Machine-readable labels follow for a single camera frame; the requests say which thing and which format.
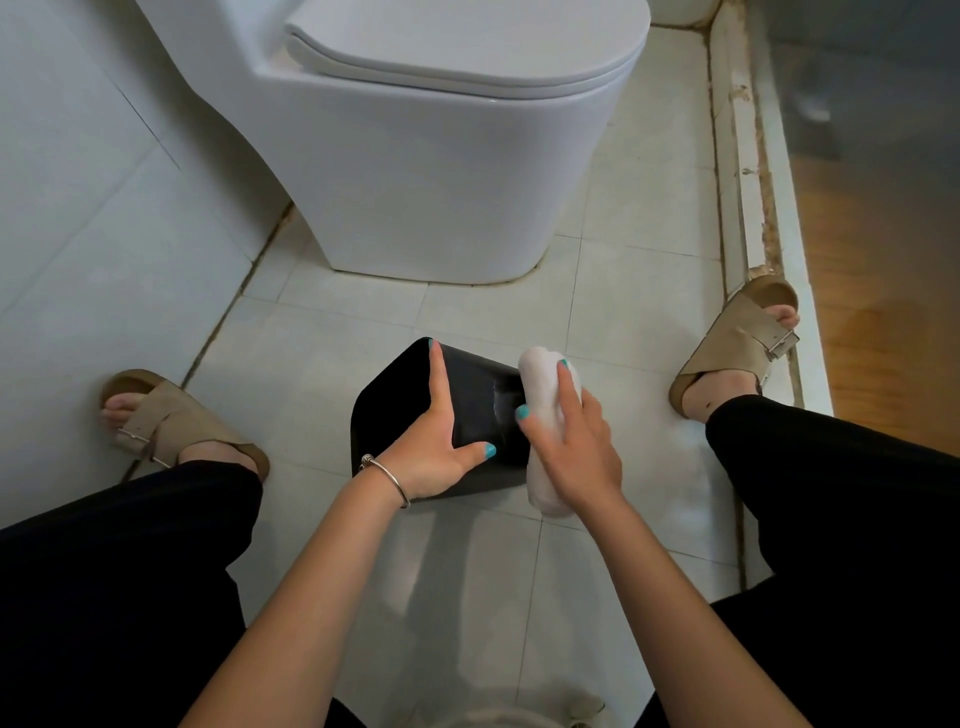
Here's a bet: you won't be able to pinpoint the person's left hand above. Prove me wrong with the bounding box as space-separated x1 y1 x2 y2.
374 338 499 502

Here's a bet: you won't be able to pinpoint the person's right hand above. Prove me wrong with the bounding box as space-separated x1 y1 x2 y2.
514 359 625 519

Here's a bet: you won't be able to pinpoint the black plastic waste bin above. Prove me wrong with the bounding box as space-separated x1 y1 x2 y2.
350 336 534 500

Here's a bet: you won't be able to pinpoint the white cleaning cloth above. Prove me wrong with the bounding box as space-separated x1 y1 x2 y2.
517 345 585 519

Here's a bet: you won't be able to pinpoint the person's right forearm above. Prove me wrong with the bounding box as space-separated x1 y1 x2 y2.
581 491 811 728

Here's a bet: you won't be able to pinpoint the person's left forearm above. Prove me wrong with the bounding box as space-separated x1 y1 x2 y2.
179 472 410 728

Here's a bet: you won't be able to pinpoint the person's right beige sandal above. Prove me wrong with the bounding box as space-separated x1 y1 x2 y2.
668 274 802 425

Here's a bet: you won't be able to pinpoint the person's beige sandal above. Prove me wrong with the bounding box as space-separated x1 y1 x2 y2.
668 274 802 425
99 368 271 483

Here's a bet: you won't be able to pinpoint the person's left beige sandal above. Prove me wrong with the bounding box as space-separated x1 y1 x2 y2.
99 368 271 483

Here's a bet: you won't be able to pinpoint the person's black trousers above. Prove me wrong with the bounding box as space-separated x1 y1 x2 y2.
0 395 960 728

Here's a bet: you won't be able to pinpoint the white toilet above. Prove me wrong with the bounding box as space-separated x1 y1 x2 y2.
134 0 652 287

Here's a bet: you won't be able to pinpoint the white door threshold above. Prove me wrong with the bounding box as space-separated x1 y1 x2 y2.
707 0 834 590

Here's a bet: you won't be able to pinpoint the white toilet seat lid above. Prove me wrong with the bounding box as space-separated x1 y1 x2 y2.
283 0 652 101

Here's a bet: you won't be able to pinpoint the silver bracelet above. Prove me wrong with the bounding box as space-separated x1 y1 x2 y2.
359 453 412 511

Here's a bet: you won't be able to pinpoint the white curved plastic strap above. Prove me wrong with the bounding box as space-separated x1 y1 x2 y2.
442 693 609 728

